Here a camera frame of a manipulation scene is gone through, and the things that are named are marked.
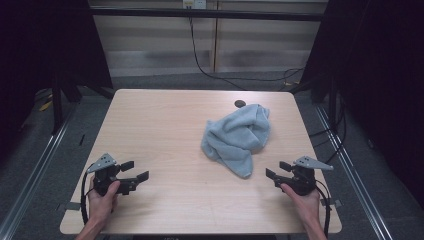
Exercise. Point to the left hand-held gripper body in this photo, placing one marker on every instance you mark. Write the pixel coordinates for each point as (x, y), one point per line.
(105, 170)

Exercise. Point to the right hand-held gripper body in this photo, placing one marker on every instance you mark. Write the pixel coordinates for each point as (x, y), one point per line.
(304, 180)

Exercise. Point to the light blue towel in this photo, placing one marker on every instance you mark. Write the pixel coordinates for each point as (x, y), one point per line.
(236, 136)

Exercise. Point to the person's right hand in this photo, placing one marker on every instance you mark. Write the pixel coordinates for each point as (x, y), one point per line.
(308, 206)

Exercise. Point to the person's left hand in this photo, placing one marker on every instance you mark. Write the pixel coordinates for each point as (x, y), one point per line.
(101, 208)

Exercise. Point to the small black floor tape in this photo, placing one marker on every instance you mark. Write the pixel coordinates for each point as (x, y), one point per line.
(82, 140)

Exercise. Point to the grey tape strip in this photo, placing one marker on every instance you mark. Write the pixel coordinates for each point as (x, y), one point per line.
(73, 206)
(335, 202)

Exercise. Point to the black metal stand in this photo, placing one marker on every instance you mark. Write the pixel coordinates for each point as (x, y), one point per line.
(57, 106)
(332, 106)

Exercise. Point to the black round table grommet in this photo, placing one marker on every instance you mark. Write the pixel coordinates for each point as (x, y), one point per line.
(240, 103)

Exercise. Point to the yellow object on floor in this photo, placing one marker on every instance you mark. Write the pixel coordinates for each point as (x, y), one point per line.
(46, 106)

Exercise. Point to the black curtain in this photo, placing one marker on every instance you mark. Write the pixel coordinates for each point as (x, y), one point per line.
(383, 83)
(40, 50)

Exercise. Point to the black horizontal metal bar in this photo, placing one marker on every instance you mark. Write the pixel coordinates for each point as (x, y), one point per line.
(206, 14)

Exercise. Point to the metal floor rail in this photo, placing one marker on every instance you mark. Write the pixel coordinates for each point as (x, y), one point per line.
(33, 176)
(353, 176)

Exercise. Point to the white wall socket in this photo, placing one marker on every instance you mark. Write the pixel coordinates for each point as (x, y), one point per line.
(195, 4)

